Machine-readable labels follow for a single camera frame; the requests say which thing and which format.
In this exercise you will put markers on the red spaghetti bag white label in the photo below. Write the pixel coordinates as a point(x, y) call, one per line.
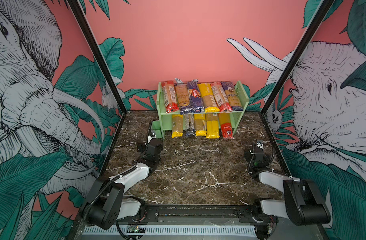
point(221, 98)

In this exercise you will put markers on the Ankara spaghetti bag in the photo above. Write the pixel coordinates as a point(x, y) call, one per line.
point(232, 96)

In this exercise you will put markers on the red white-label spaghetti bag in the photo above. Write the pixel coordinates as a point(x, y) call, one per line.
point(170, 99)

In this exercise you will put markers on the green metal shelf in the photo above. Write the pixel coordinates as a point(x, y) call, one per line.
point(165, 119)

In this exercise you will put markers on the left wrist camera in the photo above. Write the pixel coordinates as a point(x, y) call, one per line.
point(151, 133)

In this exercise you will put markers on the yellow Pastatime spaghetti bag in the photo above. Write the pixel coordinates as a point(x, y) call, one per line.
point(208, 98)

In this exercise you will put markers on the white vented strip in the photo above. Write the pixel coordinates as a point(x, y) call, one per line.
point(179, 230)

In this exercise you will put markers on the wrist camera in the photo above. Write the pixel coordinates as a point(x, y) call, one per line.
point(259, 144)
point(151, 133)

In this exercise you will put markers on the blue Barilla spaghetti bag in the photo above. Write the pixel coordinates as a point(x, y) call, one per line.
point(195, 97)

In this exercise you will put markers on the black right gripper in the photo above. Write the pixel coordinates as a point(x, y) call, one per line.
point(247, 154)

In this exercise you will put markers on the black enclosure frame post left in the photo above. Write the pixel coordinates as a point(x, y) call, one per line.
point(79, 15)

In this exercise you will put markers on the black enclosure frame post right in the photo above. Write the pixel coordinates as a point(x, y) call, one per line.
point(313, 26)

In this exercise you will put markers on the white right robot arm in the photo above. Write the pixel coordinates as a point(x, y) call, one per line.
point(302, 201)

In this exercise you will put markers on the red yellow spaghetti bag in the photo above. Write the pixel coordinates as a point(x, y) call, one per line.
point(226, 126)

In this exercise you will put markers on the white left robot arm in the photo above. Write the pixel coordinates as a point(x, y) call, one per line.
point(105, 203)

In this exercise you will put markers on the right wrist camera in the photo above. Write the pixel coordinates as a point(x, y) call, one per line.
point(259, 144)

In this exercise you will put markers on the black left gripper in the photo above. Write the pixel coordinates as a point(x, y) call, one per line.
point(140, 148)

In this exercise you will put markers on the clear blue spaghetti bag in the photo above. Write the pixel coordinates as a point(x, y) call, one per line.
point(190, 125)

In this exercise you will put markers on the black enclosure frame post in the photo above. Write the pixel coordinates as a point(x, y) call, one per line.
point(313, 26)
point(79, 15)

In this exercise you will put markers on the blue yellow spaghetti bag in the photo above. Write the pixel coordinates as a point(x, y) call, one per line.
point(183, 97)

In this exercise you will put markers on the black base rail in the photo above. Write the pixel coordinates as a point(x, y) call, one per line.
point(243, 213)

